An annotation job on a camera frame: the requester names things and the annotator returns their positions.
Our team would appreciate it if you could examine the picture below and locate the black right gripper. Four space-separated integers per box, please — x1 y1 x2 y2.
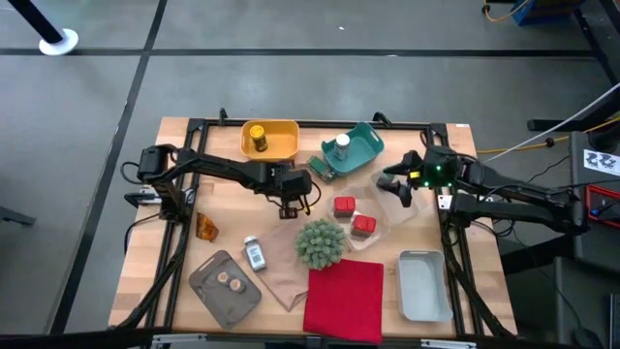
376 145 461 209

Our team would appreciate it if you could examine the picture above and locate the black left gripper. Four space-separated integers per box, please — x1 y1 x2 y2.
263 161 315 220

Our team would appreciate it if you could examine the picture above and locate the green-lid spice jar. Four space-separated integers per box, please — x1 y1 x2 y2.
308 155 336 185

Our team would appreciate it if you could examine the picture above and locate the red-lid spice container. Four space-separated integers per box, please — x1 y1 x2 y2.
350 214 378 239
332 195 357 219

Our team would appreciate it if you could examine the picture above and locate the yellow-lid spice jar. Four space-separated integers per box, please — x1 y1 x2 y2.
248 124 269 153

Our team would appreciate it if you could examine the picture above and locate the orange spice packet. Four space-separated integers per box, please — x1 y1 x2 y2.
195 211 221 243

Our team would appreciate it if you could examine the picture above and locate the clear plastic bin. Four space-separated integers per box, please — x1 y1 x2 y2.
369 167 420 228
325 183 391 252

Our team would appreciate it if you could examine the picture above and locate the artificial green succulent in pot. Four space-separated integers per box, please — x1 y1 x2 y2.
294 217 348 271

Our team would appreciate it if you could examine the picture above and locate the teal plastic bin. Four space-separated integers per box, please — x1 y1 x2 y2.
320 120 386 177

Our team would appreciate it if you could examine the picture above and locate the yellow plastic bin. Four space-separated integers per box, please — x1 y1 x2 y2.
239 118 301 163

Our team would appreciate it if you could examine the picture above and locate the beige cloth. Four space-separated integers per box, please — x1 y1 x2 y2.
240 220 312 313

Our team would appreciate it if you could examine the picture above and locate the red cloth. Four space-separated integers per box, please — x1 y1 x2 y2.
302 258 386 345

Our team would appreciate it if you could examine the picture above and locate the light grey plastic bin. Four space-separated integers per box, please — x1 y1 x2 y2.
395 249 455 324

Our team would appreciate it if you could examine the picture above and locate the dark grey plastic tray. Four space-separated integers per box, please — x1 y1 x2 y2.
187 249 264 331

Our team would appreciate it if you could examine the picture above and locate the white printed sticker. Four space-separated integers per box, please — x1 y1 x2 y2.
582 148 620 177

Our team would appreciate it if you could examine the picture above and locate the red device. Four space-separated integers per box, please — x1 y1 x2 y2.
584 184 620 230

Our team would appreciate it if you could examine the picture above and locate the black equipment cabinet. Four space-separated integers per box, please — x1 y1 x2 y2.
551 130 620 349

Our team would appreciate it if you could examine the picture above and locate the blue box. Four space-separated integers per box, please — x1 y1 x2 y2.
511 0 588 27

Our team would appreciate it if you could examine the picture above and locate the black desk stand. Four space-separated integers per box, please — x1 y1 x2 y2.
526 0 620 133

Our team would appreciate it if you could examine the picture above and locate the black aluminium table frame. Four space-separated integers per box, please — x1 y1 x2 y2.
113 107 517 340

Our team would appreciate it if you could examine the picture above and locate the yellow cable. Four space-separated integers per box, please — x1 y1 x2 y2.
480 0 534 23
477 115 620 156

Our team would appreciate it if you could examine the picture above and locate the black cable bundle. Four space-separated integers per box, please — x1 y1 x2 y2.
439 212 515 339
115 222 191 332

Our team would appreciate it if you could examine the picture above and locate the white cable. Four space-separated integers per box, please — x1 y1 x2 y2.
483 81 620 164

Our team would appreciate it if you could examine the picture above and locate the silver aluminium bracket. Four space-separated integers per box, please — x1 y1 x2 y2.
419 338 479 349
151 333 208 346

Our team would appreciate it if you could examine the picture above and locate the grey floor bracket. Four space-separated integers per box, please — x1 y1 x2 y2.
0 206 38 229

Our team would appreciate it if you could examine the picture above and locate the black post white round base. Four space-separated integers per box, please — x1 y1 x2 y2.
7 0 80 57

